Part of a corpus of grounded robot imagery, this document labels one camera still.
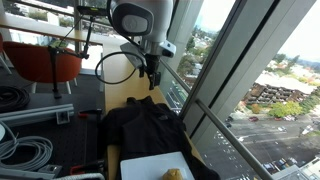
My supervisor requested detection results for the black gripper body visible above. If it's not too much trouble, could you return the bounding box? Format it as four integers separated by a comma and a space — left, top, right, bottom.
143, 53, 163, 77

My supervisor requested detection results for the black vest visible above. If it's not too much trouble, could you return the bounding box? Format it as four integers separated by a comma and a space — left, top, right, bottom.
97, 95, 221, 180

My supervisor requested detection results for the narrow grey window mullion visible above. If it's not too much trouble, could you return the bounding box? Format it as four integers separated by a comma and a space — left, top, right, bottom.
159, 0, 205, 98

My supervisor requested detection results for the red black clamp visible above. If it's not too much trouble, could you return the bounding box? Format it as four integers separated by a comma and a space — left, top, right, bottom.
69, 159, 107, 176
77, 108, 103, 121

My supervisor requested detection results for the white board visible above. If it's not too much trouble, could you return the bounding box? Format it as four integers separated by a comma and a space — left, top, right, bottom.
119, 151, 196, 180

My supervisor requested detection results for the wide grey window mullion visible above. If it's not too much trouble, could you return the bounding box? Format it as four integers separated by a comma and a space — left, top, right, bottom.
179, 0, 318, 151

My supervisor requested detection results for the grey metal handrail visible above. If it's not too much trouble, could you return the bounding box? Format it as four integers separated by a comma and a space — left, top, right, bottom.
159, 59, 275, 180

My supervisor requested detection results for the yellow object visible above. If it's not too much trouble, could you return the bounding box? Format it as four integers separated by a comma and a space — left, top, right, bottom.
162, 168, 184, 180

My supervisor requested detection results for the black tripod stand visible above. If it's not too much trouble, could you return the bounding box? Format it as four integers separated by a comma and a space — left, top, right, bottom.
47, 14, 96, 100

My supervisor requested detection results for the orange chair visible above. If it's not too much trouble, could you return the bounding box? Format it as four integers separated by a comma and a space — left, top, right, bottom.
2, 40, 83, 95

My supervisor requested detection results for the aluminium extrusion bar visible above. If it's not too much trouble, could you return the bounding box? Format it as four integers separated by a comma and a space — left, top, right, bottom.
0, 103, 75, 127

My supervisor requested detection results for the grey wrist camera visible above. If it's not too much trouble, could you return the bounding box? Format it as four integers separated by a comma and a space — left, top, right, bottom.
119, 41, 148, 70

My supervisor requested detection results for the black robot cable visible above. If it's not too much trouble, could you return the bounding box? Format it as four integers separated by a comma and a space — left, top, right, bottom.
94, 50, 148, 85

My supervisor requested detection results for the black stand camera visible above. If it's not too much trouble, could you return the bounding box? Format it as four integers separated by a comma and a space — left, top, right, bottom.
76, 4, 110, 18

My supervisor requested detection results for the white corrugated hose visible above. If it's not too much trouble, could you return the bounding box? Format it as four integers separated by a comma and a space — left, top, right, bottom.
52, 172, 106, 180

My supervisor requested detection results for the wooden rail beam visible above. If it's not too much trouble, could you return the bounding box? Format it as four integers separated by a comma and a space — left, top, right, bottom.
0, 22, 114, 46

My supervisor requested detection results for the grey coiled cable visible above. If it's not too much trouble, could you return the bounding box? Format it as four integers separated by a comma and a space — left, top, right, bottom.
0, 120, 54, 172

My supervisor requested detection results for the black coiled cable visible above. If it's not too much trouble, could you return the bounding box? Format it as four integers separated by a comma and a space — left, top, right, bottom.
0, 85, 32, 114

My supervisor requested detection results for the aluminium bracket profile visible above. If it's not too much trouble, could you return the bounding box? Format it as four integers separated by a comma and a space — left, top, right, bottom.
0, 163, 63, 180

